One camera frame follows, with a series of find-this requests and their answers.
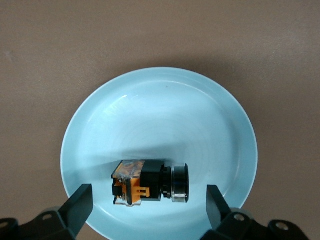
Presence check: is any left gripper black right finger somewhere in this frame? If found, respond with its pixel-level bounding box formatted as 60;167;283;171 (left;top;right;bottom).
203;184;307;240

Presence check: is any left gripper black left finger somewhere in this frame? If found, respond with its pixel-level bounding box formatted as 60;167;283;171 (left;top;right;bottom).
0;184;94;240

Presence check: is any orange push-button switch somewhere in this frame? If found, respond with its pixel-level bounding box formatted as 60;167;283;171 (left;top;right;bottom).
111;159;190;208

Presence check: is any light blue round plate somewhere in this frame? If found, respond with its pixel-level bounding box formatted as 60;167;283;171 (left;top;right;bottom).
60;66;259;240

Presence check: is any brown table cover mat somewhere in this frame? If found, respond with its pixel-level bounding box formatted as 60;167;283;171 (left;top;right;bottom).
0;0;320;240

